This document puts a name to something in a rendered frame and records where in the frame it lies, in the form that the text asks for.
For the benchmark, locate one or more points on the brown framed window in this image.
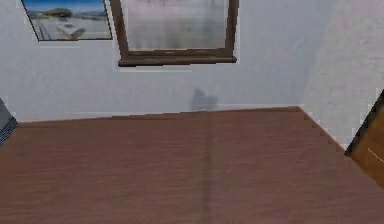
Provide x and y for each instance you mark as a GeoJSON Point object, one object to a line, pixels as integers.
{"type": "Point", "coordinates": [176, 26]}

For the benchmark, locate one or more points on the grey striped furniture edge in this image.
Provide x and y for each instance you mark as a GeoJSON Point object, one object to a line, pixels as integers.
{"type": "Point", "coordinates": [5, 123]}

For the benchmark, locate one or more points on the blue landscape framed painting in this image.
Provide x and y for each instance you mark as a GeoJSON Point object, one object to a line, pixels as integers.
{"type": "Point", "coordinates": [68, 20]}

